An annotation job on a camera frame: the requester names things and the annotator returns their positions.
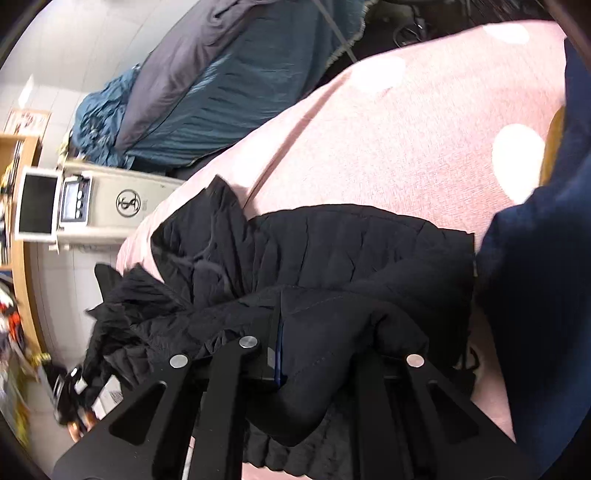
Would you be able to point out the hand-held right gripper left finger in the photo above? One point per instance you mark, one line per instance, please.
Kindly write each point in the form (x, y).
(221, 397)

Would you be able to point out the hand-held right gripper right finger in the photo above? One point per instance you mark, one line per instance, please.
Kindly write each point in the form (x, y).
(415, 397)

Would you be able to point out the black quilted jacket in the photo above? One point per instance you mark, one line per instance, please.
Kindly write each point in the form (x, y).
(332, 277)

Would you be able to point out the blue garment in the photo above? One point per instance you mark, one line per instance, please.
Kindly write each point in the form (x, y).
(545, 300)

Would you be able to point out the white machine with control panel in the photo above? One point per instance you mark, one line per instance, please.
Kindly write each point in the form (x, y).
(124, 203)

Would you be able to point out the wooden shelf with items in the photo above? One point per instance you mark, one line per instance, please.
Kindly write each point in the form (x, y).
(25, 258)

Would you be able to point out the pink polka dot blanket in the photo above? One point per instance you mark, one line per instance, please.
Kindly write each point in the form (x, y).
(415, 138)

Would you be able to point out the white framed monitor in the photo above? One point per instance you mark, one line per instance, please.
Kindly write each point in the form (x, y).
(36, 205)

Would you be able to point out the yellow cloth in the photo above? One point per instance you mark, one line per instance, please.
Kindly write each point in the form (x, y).
(553, 143)

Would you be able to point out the blue bed cover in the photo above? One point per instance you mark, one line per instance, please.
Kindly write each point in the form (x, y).
(231, 97)

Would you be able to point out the grey blanket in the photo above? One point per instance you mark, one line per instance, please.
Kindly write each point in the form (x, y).
(184, 60)

